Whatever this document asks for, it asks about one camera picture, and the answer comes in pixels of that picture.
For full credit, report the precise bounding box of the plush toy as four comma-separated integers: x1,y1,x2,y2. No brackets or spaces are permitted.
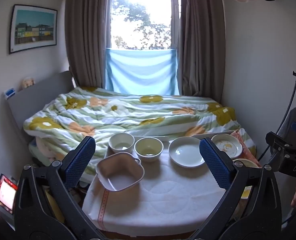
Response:
21,77,36,89

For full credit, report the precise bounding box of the square bowl with handles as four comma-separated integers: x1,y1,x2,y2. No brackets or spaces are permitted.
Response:
95,153,145,192

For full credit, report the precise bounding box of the white quilted tablecloth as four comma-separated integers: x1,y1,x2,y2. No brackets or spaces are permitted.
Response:
82,136,239,238

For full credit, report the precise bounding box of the pink floral cloth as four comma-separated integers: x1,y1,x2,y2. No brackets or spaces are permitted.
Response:
229,129,258,167

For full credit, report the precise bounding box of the tablet with red screen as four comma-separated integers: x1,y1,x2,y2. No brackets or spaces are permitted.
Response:
0,174,19,215

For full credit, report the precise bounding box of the cream plate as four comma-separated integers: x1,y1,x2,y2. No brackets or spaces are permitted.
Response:
233,158,262,168

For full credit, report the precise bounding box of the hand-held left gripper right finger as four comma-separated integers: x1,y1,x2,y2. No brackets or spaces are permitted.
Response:
188,137,282,240

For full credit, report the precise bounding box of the light blue cloth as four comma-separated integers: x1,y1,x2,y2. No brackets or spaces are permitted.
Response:
105,47,180,96

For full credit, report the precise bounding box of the floral striped blanket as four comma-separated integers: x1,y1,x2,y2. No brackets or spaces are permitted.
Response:
23,86,237,175

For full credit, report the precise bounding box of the grey bed headboard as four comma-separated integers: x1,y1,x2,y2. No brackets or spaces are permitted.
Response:
7,70,76,158

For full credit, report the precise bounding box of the plain white plate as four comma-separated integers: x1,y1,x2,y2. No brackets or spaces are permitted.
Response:
168,137,208,168

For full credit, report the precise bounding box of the white round bowl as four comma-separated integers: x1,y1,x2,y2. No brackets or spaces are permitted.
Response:
109,132,135,155

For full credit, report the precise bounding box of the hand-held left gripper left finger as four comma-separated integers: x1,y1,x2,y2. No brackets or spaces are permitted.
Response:
14,135,106,240

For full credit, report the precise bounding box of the brown curtain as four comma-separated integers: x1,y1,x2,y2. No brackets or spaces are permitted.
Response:
175,0,226,104
64,0,112,92

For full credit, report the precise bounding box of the framed houses picture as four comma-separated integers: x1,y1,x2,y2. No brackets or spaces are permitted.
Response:
8,4,58,55

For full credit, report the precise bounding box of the duck print plate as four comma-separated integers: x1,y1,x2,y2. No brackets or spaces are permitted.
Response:
210,134,243,158

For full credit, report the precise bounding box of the window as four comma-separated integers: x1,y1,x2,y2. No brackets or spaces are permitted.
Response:
107,0,182,51

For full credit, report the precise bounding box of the cream round bowl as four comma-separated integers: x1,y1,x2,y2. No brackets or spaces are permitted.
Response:
134,137,164,162

